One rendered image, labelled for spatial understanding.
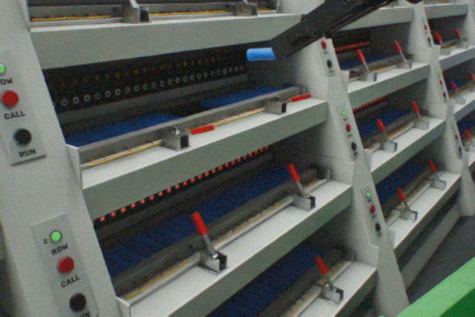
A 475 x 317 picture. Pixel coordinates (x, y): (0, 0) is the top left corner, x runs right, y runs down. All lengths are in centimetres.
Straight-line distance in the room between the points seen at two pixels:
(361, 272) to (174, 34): 64
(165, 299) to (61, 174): 23
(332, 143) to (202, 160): 40
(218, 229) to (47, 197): 33
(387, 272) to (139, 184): 68
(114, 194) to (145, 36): 23
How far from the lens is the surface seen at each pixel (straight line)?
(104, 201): 60
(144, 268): 70
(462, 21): 235
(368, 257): 110
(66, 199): 57
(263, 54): 72
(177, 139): 68
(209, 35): 80
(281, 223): 86
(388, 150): 128
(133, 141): 68
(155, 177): 65
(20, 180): 55
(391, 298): 115
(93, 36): 64
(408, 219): 133
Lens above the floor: 56
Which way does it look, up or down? 3 degrees down
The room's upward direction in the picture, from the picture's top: 17 degrees counter-clockwise
